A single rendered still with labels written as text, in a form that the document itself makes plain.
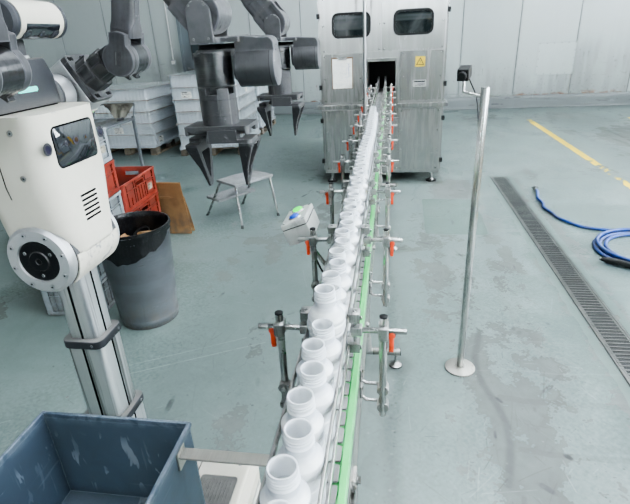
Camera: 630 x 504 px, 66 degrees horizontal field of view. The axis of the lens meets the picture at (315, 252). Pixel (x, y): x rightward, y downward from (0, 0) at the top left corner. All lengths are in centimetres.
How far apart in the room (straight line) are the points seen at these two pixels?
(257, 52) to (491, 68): 1054
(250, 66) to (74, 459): 86
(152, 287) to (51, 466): 194
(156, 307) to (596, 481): 237
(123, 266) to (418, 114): 369
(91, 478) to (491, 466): 154
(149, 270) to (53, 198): 187
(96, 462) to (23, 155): 64
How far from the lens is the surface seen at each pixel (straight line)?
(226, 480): 181
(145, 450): 109
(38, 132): 111
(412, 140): 561
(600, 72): 1179
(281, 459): 61
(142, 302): 306
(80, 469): 121
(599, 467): 236
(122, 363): 144
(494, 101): 1127
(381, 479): 211
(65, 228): 117
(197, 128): 78
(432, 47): 551
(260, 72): 74
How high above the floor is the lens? 161
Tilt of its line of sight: 24 degrees down
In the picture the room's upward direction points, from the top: 3 degrees counter-clockwise
